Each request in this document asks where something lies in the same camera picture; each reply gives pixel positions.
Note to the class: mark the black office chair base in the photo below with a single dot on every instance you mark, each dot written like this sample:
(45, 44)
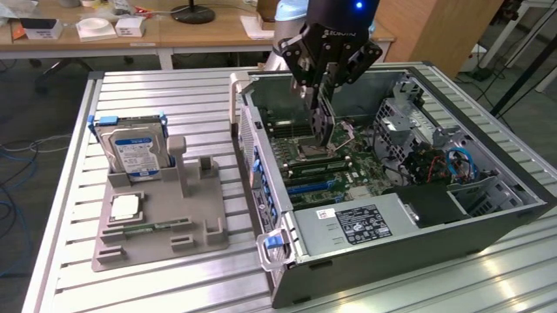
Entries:
(56, 66)

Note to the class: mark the small white box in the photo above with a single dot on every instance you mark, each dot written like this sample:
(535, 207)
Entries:
(129, 26)

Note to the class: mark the metal disk bay cage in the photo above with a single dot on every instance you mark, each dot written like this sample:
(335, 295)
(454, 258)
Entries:
(392, 127)

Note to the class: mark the black plastic cover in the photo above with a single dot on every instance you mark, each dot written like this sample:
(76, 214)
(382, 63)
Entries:
(430, 202)

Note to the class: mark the black open PC case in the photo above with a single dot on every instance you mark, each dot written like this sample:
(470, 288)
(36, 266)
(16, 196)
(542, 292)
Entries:
(434, 261)

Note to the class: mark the CPU socket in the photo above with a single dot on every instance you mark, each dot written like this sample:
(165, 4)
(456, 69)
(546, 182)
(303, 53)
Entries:
(306, 153)

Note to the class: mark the hard disk with blue caddy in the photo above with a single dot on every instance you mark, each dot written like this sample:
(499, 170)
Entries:
(129, 153)

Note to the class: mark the flat white paper box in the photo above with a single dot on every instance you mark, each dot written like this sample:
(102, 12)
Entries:
(256, 28)

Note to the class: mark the green RAM stick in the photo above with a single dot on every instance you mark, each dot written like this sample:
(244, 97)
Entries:
(147, 227)

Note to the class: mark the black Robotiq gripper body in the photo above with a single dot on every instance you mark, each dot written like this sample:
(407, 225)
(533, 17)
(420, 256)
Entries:
(339, 36)

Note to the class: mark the black Nvidia graphics card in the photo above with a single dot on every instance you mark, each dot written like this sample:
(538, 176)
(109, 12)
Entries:
(322, 130)

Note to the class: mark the wooden desk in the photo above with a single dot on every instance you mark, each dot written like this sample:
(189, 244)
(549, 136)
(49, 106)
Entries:
(195, 32)

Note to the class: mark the black round lamp base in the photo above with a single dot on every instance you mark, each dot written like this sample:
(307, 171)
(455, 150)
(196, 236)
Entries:
(192, 15)

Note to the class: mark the grey power supply unit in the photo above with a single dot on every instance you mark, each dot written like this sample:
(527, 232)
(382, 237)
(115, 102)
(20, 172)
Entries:
(370, 225)

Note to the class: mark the wooden cabinet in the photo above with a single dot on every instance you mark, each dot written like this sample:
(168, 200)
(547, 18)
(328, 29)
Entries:
(434, 32)

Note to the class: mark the blue expansion slot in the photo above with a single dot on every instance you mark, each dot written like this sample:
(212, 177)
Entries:
(311, 187)

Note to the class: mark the green motherboard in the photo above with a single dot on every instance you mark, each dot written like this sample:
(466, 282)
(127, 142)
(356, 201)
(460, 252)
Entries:
(347, 176)

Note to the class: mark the white box with round insert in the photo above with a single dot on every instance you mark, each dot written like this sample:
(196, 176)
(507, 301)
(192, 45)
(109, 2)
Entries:
(96, 30)

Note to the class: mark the grey printed parts rack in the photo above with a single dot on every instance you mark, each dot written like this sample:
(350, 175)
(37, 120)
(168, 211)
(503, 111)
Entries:
(164, 241)

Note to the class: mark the installed RAM stick white label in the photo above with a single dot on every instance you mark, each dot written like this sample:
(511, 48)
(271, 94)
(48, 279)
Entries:
(319, 167)

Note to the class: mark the silver CPU chip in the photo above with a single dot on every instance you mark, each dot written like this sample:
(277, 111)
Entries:
(123, 207)

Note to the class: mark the metal socket cover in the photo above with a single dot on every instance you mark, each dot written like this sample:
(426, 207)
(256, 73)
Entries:
(346, 135)

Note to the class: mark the white floor device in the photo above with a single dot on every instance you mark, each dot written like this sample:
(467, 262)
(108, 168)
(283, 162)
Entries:
(475, 58)

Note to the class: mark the white box with black lid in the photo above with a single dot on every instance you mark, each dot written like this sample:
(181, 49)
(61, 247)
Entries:
(41, 28)

